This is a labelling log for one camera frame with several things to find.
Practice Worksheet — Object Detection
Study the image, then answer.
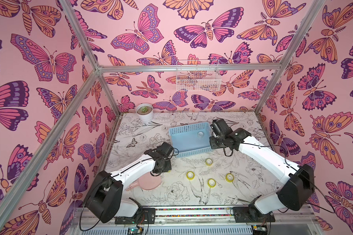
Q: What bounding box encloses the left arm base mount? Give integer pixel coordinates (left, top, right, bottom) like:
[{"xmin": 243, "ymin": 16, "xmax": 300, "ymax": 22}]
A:
[{"xmin": 114, "ymin": 197, "xmax": 156, "ymax": 225}]

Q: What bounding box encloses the pink hand mirror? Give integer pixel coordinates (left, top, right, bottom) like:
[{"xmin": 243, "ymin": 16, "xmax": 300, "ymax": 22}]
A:
[{"xmin": 126, "ymin": 172, "xmax": 162, "ymax": 191}]

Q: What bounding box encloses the yellow tape roll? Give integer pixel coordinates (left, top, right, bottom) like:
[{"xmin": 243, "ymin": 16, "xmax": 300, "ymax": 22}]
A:
[
  {"xmin": 205, "ymin": 158, "xmax": 213, "ymax": 166},
  {"xmin": 207, "ymin": 178, "xmax": 217, "ymax": 188},
  {"xmin": 225, "ymin": 173, "xmax": 235, "ymax": 183},
  {"xmin": 186, "ymin": 171, "xmax": 195, "ymax": 180}
]

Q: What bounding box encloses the white wire wall basket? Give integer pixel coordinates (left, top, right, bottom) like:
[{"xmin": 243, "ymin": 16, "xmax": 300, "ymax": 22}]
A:
[{"xmin": 175, "ymin": 64, "xmax": 222, "ymax": 93}]

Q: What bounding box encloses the light blue plastic storage basket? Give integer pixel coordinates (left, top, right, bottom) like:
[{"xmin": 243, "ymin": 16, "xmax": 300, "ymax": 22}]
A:
[{"xmin": 169, "ymin": 122, "xmax": 212, "ymax": 158}]

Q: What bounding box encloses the white pot with succulent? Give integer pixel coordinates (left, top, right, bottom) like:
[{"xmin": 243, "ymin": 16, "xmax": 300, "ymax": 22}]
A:
[{"xmin": 135, "ymin": 103, "xmax": 154, "ymax": 124}]

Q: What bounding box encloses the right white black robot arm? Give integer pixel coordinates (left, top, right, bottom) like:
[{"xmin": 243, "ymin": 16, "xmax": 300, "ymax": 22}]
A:
[{"xmin": 209, "ymin": 119, "xmax": 315, "ymax": 218}]

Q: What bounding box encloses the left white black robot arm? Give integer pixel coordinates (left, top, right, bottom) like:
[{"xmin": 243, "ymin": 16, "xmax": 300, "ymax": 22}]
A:
[{"xmin": 82, "ymin": 142, "xmax": 179, "ymax": 224}]

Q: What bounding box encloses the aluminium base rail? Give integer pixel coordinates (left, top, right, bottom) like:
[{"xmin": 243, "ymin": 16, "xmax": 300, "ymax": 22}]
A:
[{"xmin": 68, "ymin": 205, "xmax": 324, "ymax": 235}]

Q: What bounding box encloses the clear white tape roll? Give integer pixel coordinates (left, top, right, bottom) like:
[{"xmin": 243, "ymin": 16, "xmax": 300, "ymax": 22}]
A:
[{"xmin": 198, "ymin": 131, "xmax": 205, "ymax": 139}]

